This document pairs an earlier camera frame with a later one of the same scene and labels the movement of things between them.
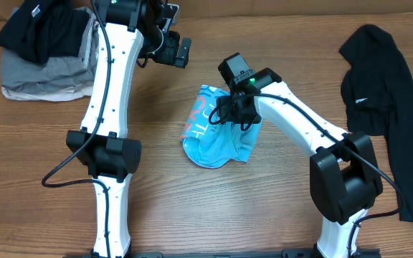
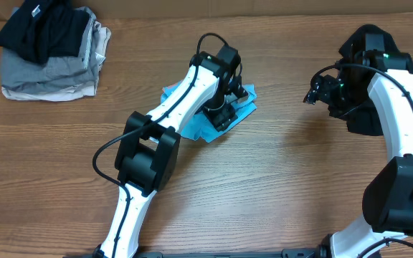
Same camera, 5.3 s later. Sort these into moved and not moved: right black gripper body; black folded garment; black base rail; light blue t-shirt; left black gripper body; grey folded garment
Moved: right black gripper body; light blue t-shirt; left black gripper body
Not moved: grey folded garment; black base rail; black folded garment
